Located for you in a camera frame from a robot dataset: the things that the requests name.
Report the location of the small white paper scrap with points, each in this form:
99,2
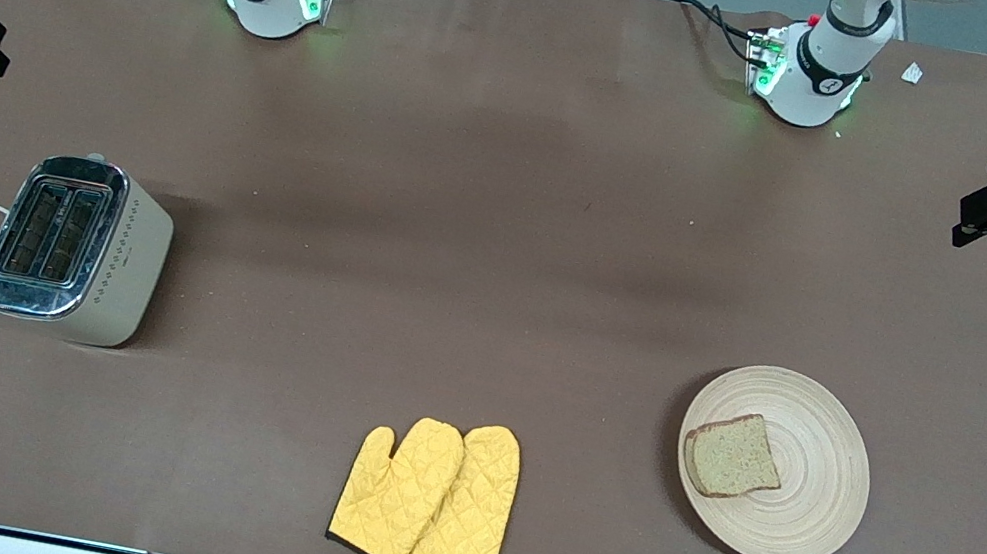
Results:
912,73

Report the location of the yellow quilted mitt with thumb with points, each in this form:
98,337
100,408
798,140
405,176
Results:
394,493

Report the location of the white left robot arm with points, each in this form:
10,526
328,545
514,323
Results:
813,79

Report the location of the beige chrome two-slot toaster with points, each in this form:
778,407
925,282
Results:
128,274

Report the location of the round bamboo plate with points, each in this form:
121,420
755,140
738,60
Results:
817,456

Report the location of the yellow quilted oven mitt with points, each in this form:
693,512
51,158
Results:
480,498

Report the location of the brown table cover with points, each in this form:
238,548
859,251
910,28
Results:
513,169

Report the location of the slice of toast bread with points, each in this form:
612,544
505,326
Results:
731,456

